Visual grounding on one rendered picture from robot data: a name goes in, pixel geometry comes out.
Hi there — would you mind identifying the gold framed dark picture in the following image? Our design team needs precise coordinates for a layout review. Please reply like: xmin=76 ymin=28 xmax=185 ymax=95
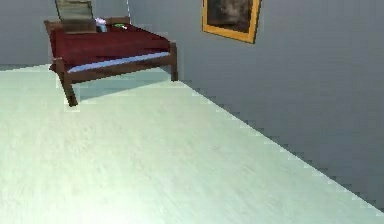
xmin=201 ymin=0 xmax=263 ymax=45

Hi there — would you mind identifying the wooden bed with red blanket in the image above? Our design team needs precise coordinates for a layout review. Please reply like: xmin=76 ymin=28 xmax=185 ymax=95
xmin=43 ymin=16 xmax=179 ymax=108

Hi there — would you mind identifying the small white and blue object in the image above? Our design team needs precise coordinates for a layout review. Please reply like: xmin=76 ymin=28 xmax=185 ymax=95
xmin=94 ymin=17 xmax=109 ymax=34

